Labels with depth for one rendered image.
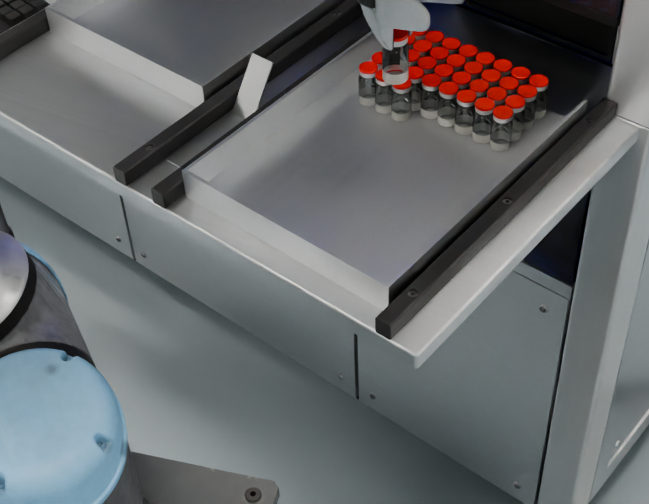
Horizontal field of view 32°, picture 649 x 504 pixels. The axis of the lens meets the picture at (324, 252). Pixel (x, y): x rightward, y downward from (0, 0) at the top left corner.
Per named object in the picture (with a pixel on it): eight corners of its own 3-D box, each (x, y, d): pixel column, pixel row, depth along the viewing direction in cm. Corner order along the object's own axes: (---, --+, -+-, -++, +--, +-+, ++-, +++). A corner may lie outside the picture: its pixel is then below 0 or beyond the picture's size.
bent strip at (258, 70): (257, 95, 128) (253, 52, 124) (277, 105, 127) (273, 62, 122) (166, 160, 121) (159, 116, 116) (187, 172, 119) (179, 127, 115)
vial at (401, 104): (399, 107, 125) (399, 73, 122) (415, 115, 124) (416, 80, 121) (387, 117, 124) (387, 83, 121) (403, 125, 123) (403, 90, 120)
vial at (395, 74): (392, 67, 97) (393, 24, 94) (413, 76, 96) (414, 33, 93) (377, 79, 96) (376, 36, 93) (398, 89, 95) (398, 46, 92)
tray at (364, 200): (390, 42, 134) (390, 17, 132) (583, 126, 122) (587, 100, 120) (185, 196, 117) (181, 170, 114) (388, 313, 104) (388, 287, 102)
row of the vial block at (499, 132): (379, 82, 129) (379, 48, 125) (514, 144, 120) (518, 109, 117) (367, 92, 127) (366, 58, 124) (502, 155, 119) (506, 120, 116)
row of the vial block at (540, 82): (415, 54, 132) (416, 20, 129) (549, 113, 124) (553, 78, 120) (404, 63, 131) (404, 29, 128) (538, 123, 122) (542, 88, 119)
